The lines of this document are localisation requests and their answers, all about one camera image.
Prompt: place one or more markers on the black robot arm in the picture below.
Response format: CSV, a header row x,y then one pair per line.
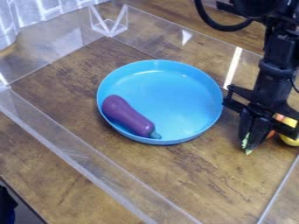
x,y
279,16

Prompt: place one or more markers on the dark object bottom left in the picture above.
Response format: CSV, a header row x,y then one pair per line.
x,y
7,206

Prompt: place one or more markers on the yellow toy lemon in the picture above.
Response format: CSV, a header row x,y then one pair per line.
x,y
292,142

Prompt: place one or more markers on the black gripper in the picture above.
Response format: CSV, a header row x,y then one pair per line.
x,y
264,100

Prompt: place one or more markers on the clear acrylic enclosure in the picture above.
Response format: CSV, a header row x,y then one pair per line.
x,y
83,175

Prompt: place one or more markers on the blue round plate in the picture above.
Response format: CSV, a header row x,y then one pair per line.
x,y
171,93

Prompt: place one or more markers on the white lattice curtain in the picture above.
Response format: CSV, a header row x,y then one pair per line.
x,y
20,13

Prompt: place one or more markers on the orange toy carrot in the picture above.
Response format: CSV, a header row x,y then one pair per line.
x,y
271,134

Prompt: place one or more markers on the purple toy eggplant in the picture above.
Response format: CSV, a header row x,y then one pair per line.
x,y
119,111

